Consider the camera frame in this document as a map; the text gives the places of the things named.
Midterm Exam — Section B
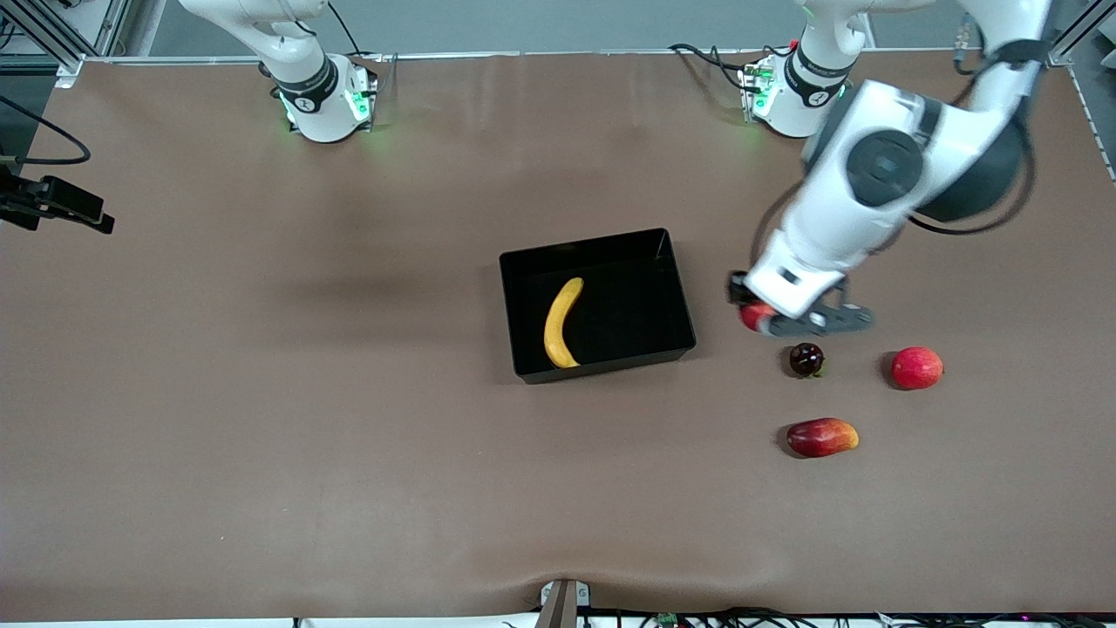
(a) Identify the black plastic box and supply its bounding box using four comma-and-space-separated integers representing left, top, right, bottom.
499, 228, 698, 386

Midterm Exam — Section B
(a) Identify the yellow banana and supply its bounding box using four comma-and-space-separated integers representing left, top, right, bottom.
543, 276, 585, 370

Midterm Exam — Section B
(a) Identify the dark purple plum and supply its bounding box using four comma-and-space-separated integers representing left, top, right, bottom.
789, 342, 827, 379

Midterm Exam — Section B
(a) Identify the red yellow mango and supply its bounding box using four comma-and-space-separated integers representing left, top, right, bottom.
786, 417, 861, 460

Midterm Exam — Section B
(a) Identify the red round peach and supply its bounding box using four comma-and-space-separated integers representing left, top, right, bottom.
890, 345, 945, 391

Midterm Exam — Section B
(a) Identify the aluminium frame post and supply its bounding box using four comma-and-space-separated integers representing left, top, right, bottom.
0, 0, 132, 88
1046, 0, 1116, 69

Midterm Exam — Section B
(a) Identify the black left base cable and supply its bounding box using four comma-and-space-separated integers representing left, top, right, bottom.
670, 42, 755, 92

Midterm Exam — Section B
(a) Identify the black base cable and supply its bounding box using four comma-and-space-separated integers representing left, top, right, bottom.
670, 42, 755, 92
327, 0, 398, 97

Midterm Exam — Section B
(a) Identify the black right base cable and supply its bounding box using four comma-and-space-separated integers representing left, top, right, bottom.
327, 0, 398, 97

